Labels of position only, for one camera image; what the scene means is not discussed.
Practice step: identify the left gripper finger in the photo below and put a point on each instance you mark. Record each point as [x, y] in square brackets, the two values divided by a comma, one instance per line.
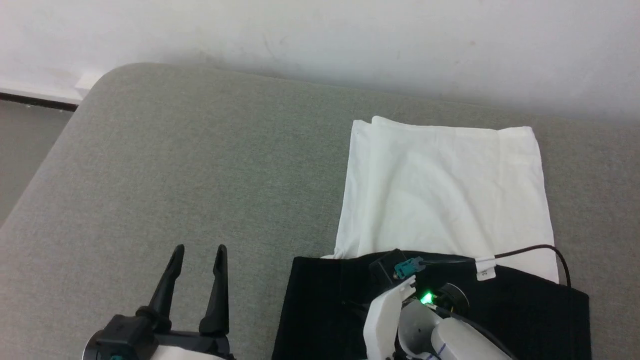
[218, 295]
[167, 290]

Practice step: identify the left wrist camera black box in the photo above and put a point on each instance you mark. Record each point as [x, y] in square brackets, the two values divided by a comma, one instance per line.
[125, 335]

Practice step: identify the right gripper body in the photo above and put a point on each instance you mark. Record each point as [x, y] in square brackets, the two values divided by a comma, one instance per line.
[382, 320]

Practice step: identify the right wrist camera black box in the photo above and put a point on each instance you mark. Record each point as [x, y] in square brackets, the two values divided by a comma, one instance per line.
[385, 267]

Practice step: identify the black and white raglan shirt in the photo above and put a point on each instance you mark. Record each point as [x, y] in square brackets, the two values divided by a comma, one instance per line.
[440, 190]

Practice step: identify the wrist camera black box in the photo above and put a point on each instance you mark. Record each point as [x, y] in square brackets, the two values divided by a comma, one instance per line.
[125, 335]
[385, 267]

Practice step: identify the white baseboard trim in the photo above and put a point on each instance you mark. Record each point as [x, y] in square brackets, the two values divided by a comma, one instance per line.
[87, 82]

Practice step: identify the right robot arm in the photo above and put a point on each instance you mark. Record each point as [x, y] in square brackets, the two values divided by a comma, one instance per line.
[460, 340]

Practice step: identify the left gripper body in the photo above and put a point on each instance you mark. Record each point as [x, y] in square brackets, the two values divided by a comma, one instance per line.
[200, 347]

